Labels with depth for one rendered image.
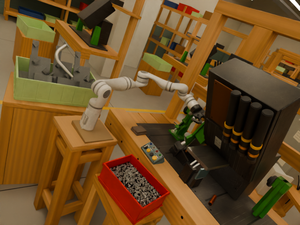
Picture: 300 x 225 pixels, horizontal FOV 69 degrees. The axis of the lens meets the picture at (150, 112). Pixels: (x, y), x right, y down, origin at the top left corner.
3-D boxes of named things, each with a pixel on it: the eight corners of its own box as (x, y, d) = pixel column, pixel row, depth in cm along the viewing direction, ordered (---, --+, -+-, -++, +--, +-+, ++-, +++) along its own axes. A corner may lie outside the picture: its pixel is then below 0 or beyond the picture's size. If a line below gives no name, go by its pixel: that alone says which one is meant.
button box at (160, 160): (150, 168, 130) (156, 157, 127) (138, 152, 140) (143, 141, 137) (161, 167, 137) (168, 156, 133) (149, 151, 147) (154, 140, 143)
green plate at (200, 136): (194, 149, 134) (216, 127, 122) (187, 138, 138) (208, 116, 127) (204, 148, 141) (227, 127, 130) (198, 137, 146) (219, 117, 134)
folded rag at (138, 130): (140, 128, 162) (141, 125, 161) (146, 134, 157) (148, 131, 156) (130, 129, 155) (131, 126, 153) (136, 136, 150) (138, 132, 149)
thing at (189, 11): (178, 86, 678) (214, 12, 588) (139, 56, 840) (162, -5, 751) (189, 88, 712) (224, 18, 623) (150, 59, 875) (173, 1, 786)
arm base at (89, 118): (81, 130, 137) (90, 108, 130) (78, 121, 143) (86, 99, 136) (95, 131, 143) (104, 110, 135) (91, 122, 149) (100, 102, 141)
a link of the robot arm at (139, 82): (140, 82, 172) (118, 87, 152) (143, 71, 168) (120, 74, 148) (149, 86, 168) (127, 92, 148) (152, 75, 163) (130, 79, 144)
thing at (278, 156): (235, 201, 130) (268, 158, 116) (201, 165, 150) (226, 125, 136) (249, 195, 141) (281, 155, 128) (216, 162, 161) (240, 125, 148)
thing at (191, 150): (205, 172, 106) (208, 168, 105) (184, 151, 117) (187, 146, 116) (243, 164, 131) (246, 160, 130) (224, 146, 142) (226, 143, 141)
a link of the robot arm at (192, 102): (200, 110, 155) (196, 104, 158) (200, 102, 145) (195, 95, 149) (189, 116, 154) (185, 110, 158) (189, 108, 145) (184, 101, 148)
